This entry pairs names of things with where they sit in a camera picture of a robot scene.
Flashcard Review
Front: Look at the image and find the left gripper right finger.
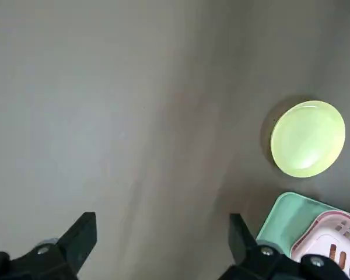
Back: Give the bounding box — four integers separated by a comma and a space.
218, 213, 350, 280

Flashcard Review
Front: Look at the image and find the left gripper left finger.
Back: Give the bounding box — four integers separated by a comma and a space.
0, 212, 97, 280

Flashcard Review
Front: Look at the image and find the green rectangular tray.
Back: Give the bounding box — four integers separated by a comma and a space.
255, 191, 350, 259

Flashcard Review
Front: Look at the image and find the small pink plastic basket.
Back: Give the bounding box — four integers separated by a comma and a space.
290, 211, 350, 280

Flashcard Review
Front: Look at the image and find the yellow round plate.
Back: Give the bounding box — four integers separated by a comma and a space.
270, 100, 347, 179

